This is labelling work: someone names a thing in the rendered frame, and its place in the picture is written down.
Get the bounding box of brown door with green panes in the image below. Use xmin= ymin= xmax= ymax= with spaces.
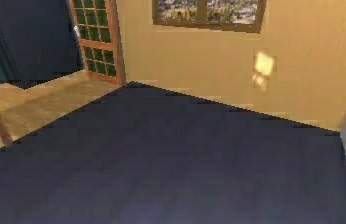
xmin=68 ymin=0 xmax=127 ymax=86

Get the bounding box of brown framed window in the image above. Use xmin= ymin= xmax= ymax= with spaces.
xmin=151 ymin=0 xmax=268 ymax=34

